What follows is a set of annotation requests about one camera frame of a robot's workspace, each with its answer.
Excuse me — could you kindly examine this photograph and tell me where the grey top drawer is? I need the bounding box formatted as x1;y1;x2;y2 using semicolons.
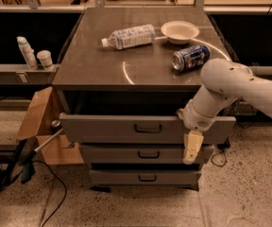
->
59;112;237;146

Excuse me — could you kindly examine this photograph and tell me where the grey drawer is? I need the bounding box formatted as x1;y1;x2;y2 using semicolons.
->
59;112;237;146
78;143;215;165
90;170;201;186

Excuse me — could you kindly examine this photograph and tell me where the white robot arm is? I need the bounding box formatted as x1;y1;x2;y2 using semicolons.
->
177;59;272;165

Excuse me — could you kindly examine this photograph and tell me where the grey drawer cabinet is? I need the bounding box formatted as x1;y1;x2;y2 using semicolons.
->
51;6;240;193

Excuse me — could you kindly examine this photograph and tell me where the grey middle drawer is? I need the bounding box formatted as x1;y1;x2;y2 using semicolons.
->
78;143;215;165

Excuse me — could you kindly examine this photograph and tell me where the grey bottom drawer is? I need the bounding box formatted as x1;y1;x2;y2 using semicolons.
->
90;170;201;186

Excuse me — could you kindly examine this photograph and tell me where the blue soda can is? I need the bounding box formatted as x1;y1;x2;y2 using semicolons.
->
172;45;211;72

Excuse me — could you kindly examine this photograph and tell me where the white bowl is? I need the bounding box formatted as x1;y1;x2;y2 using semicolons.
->
161;21;199;44

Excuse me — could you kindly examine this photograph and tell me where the clear plastic water bottle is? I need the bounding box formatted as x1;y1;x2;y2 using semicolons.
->
101;24;155;50

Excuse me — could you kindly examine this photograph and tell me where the brown cardboard box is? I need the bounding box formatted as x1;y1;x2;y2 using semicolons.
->
17;87;84;165

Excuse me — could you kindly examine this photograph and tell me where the white paper cup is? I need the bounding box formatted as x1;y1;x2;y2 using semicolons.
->
37;50;53;70

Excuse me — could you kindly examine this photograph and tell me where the metal rod tool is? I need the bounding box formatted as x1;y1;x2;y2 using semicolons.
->
19;129;63;184

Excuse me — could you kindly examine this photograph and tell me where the white spray bottle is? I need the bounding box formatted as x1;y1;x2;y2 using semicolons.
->
17;36;38;70

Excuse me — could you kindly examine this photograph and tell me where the grey side shelf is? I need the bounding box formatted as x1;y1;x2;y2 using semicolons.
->
0;64;59;85

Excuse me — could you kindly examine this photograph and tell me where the black cable right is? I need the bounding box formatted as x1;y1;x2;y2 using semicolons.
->
211;137;232;168

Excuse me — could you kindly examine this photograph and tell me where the black floor cable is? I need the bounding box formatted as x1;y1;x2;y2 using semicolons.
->
31;160;68;227

